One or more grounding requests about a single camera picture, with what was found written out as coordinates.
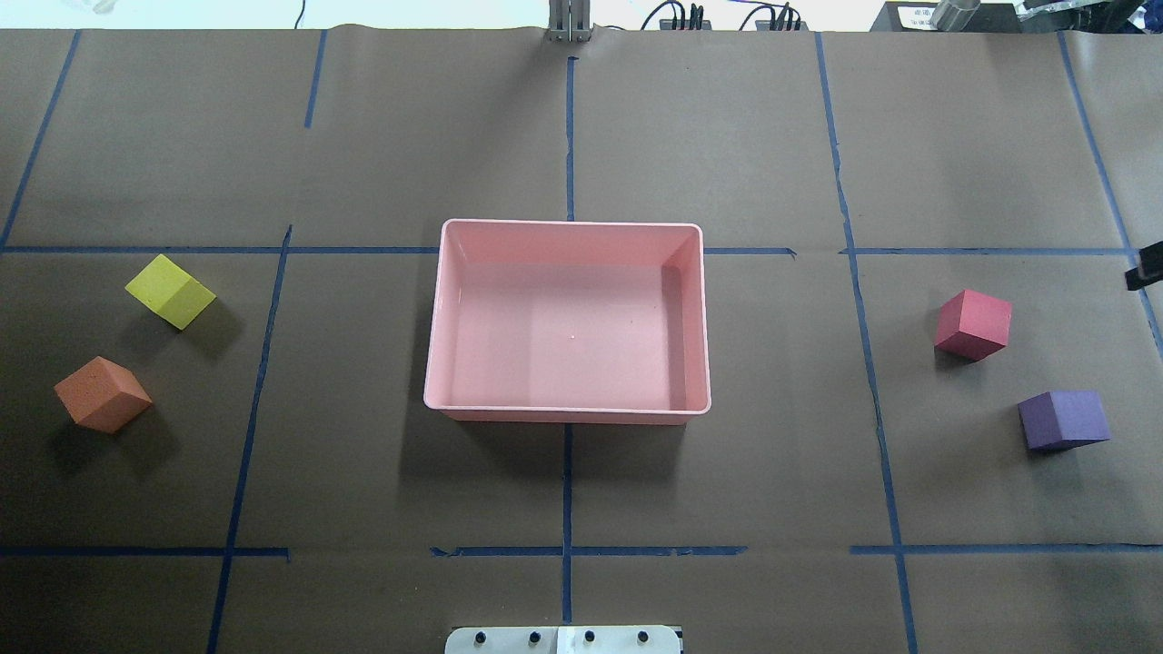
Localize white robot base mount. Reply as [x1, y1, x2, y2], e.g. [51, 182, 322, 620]
[444, 624, 685, 653]

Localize purple foam block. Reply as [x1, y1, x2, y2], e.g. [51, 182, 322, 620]
[1018, 390, 1112, 452]

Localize pink plastic bin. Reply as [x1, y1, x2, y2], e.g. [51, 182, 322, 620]
[422, 219, 713, 425]

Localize black power strip plugs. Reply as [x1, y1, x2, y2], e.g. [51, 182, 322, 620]
[637, 1, 809, 31]

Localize brown paper table cover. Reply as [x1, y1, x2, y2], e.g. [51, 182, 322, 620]
[3, 24, 1160, 653]

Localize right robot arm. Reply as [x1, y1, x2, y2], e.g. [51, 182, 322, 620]
[1123, 241, 1163, 292]

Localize red foam block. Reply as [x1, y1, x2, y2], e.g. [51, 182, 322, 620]
[934, 289, 1013, 362]

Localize orange foam block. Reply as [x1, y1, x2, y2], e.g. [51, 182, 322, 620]
[53, 356, 154, 435]

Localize yellow foam block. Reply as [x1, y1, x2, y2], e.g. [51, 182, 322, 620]
[124, 255, 217, 330]

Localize aluminium frame post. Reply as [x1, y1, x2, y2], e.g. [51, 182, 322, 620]
[545, 0, 592, 43]

